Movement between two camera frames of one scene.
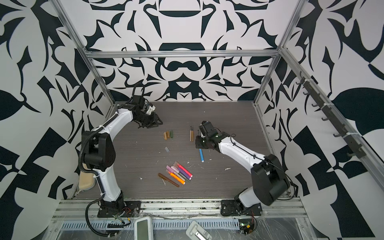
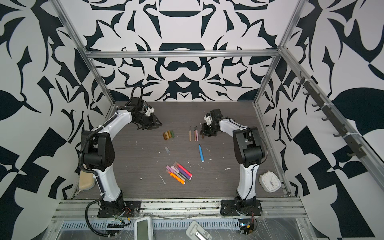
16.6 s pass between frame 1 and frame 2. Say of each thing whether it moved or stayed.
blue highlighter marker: stayed
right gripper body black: moved
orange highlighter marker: stayed
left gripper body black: stayed
